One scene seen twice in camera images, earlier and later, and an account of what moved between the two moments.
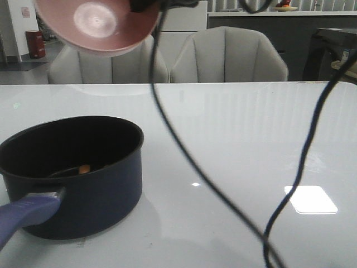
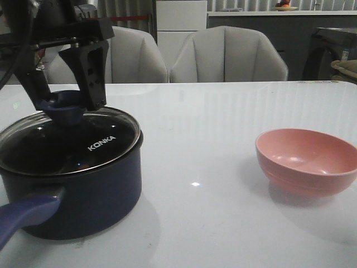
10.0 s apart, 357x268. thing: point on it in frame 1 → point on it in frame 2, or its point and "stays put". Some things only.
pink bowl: x=98 y=28 → x=306 y=163
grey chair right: x=226 y=53 stays put
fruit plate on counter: x=284 y=6 stays put
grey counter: x=291 y=32 stays put
